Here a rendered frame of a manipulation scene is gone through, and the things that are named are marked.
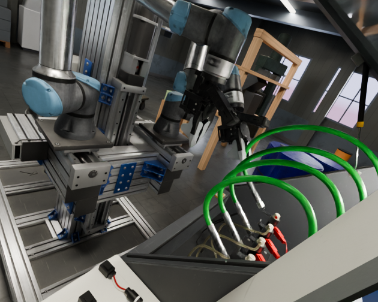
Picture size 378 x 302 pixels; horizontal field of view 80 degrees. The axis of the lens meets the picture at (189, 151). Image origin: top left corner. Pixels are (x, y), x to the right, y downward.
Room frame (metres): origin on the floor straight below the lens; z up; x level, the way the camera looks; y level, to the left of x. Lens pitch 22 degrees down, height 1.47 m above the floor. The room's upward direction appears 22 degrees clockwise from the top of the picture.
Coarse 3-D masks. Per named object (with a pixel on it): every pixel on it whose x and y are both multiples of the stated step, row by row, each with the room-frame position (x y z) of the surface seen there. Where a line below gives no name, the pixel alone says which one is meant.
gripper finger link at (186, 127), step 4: (192, 120) 0.61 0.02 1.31; (184, 124) 0.62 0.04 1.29; (188, 124) 0.62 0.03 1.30; (192, 124) 0.61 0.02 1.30; (200, 124) 0.60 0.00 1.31; (184, 128) 0.62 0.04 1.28; (188, 128) 0.62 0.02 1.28; (200, 128) 0.61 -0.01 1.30; (184, 132) 0.62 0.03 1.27; (188, 132) 0.61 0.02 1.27; (196, 132) 0.60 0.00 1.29; (188, 136) 0.61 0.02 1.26; (192, 136) 0.60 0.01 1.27; (196, 136) 0.61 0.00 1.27; (192, 140) 0.60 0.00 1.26; (196, 140) 0.62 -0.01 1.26; (192, 144) 0.61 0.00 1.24
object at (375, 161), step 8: (280, 128) 0.64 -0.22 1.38; (288, 128) 0.64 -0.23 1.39; (296, 128) 0.63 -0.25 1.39; (304, 128) 0.62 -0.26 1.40; (312, 128) 0.61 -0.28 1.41; (320, 128) 0.60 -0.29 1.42; (328, 128) 0.60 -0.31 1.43; (264, 136) 0.66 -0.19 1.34; (344, 136) 0.58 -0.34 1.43; (248, 144) 0.67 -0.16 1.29; (360, 144) 0.56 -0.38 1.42; (368, 152) 0.55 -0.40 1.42; (376, 160) 0.54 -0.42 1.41; (376, 168) 0.54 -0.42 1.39
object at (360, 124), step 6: (366, 66) 0.89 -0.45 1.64; (366, 72) 0.88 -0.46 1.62; (366, 78) 0.88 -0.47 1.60; (366, 84) 0.87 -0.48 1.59; (366, 90) 0.87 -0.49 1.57; (360, 96) 0.87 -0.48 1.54; (360, 102) 0.86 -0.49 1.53; (360, 108) 0.86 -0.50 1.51; (360, 114) 0.85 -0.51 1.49; (360, 120) 0.84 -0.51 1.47; (360, 126) 0.84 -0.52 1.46; (360, 132) 0.84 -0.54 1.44; (354, 168) 0.81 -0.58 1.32; (360, 174) 0.80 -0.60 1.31
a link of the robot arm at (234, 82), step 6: (234, 66) 0.84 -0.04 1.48; (234, 72) 0.82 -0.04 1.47; (228, 78) 0.80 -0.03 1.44; (234, 78) 0.80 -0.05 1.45; (222, 84) 0.80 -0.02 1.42; (228, 84) 0.79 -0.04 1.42; (234, 84) 0.79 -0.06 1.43; (240, 84) 0.81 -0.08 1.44; (222, 90) 0.79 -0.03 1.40; (228, 90) 0.78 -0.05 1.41; (234, 90) 0.79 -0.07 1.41; (240, 90) 0.79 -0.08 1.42
